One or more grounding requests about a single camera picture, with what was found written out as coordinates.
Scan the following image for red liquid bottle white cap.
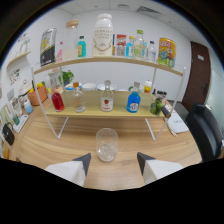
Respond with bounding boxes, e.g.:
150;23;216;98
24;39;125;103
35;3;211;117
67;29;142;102
51;87;65;112

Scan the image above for clear bottle green cap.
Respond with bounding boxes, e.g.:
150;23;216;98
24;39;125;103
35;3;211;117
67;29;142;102
133;29;148;61

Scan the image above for clear glass with ice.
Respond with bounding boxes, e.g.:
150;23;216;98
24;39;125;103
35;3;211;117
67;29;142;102
95;127;119;163

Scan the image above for white printed paper sheet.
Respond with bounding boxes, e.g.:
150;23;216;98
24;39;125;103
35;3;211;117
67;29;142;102
165;111;190;134

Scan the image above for black chair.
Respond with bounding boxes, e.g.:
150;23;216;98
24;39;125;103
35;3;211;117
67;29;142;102
185;103;224;163

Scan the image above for glass jar of limes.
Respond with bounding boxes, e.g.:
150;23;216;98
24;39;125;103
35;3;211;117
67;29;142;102
148;93;167;116

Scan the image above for two-tier wooden shelf rack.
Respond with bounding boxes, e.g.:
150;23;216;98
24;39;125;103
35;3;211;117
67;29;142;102
30;55;188;142

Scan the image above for blue liquid bottle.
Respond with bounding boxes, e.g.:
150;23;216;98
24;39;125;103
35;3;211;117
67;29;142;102
126;81;142;114

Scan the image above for black bag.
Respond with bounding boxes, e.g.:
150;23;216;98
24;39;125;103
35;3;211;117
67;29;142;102
1;122;16;146

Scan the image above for small pale blue bottle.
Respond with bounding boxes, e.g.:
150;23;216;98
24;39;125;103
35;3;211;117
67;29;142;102
23;99;34;115

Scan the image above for clear bottle red label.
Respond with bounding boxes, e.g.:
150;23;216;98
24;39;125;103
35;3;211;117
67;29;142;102
100;79;115;113

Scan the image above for orange storage box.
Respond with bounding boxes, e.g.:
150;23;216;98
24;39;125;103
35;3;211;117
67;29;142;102
27;84;49;107

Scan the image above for blue lidded tub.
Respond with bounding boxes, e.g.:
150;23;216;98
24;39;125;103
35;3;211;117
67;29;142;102
64;83;83;92

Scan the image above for white bowl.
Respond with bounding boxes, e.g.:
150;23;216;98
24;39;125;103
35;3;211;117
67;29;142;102
81;82;98;92

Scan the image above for patterned bowl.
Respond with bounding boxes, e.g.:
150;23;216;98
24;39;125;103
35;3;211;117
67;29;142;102
96;82;118;92

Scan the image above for green potted plant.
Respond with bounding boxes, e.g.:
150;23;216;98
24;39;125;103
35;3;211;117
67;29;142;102
58;69;75;87

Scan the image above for pink liquid bottle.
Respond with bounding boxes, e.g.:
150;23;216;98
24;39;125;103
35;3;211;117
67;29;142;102
56;41;64;63

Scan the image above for teal liquid bottle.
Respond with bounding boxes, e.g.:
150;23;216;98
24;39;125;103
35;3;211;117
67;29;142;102
77;35;87;59

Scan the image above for black and silver can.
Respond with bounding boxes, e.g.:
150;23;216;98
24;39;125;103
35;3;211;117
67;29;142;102
39;27;58;68

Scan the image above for glass jar cork lid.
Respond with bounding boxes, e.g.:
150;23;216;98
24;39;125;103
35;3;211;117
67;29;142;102
62;19;80;62

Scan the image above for red and white carton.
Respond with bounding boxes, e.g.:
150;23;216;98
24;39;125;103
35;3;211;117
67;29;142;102
115;34;128;57

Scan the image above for white ornament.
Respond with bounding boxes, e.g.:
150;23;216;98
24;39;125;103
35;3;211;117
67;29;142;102
18;34;32;54

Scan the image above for large white plastic bottle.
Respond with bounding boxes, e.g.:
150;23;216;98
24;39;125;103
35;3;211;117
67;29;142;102
92;13;114;57

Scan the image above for ceiling air vent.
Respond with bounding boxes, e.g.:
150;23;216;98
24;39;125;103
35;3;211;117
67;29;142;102
136;5;161;15

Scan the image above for wooden wall shelf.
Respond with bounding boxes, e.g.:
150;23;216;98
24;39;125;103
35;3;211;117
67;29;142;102
6;49;33;69

